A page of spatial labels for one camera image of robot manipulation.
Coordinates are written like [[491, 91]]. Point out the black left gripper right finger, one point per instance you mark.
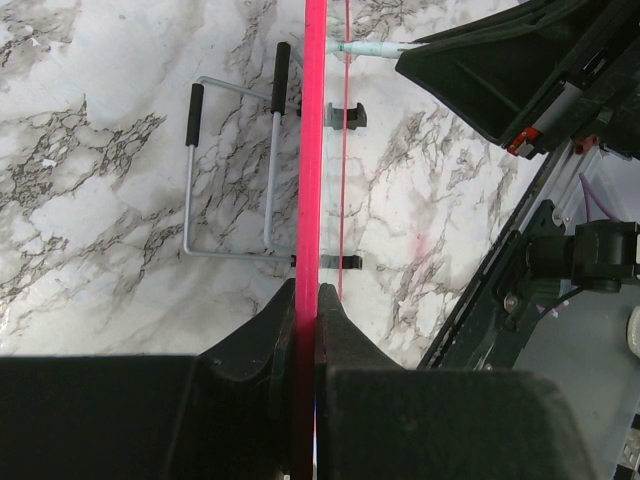
[[378, 420]]

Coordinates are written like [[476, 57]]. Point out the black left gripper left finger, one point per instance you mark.
[[222, 414]]

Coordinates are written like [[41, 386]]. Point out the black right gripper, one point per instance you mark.
[[530, 77]]

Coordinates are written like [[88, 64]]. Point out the green capped whiteboard marker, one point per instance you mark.
[[385, 49]]

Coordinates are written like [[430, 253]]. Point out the pink framed whiteboard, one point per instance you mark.
[[322, 190]]

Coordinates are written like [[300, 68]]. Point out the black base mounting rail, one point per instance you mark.
[[470, 330]]

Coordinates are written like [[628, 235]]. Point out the aluminium frame extrusion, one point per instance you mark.
[[586, 339]]

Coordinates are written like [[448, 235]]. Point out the grey wire whiteboard stand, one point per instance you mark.
[[230, 196]]

